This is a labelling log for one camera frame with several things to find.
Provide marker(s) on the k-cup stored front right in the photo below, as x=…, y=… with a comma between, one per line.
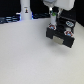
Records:
x=68, y=33

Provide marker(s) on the green-lidded white k-cup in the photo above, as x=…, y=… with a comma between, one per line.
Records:
x=52, y=13

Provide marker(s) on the black k-cup holder drawer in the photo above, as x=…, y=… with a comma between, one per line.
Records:
x=58, y=34

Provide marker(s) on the k-cup stored left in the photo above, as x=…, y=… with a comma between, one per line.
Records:
x=51, y=26

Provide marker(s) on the k-cup stored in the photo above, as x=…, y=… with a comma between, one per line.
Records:
x=68, y=33
x=51, y=26
x=70, y=24

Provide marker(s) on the black keyboard with blue light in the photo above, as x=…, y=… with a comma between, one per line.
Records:
x=10, y=19

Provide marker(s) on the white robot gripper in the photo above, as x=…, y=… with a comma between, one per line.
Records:
x=63, y=4

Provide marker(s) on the k-cup stored back right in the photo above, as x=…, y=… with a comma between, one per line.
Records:
x=70, y=24

